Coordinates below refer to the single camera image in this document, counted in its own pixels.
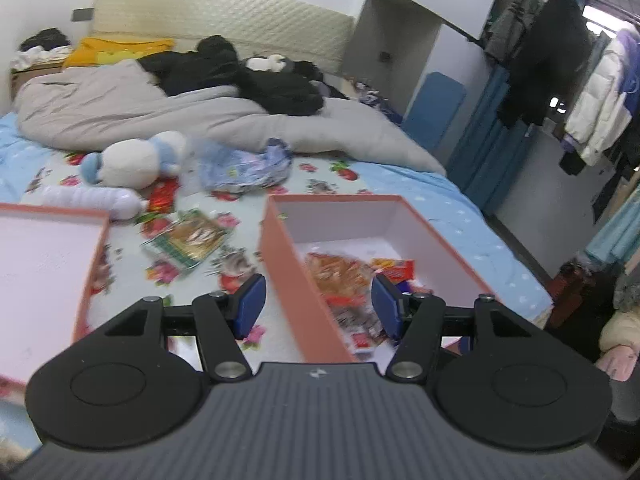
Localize yellow red snack packet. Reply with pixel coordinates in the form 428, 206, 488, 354
370, 258, 416, 284

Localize orange chips snack bag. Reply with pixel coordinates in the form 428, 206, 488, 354
305, 252, 374, 309

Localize green clear snack packet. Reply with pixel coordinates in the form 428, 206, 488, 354
141, 209, 233, 272

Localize shiny red foil packet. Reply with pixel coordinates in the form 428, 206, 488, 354
146, 178, 180, 214

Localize floral bed sheet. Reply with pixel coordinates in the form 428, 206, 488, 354
0, 109, 554, 361

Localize pink cardboard box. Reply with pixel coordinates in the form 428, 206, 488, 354
259, 195, 490, 363

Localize crumpled blue white plastic bag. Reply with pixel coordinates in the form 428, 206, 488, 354
194, 138, 293, 194

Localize white spray bottle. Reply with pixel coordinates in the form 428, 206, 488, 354
41, 185, 149, 221

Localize blue curtain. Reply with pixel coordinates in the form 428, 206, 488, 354
447, 65, 533, 216

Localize white blue plush toy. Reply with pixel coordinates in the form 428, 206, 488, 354
80, 131, 189, 190

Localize pink box lid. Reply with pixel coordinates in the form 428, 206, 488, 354
1, 204, 108, 389

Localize blue cushion panel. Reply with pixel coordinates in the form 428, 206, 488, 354
401, 72, 466, 152

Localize black clothes pile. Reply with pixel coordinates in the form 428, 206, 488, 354
138, 36, 324, 116

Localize grey duvet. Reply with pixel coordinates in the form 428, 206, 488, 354
13, 60, 446, 174

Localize white puffer jacket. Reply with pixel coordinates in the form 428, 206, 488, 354
564, 25, 639, 166

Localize black hanging coat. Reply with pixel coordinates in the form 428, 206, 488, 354
497, 0, 591, 128

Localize yellow pillow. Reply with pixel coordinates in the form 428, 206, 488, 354
62, 37, 175, 68

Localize clothes heap by wall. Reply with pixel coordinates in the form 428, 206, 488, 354
10, 28, 73, 72

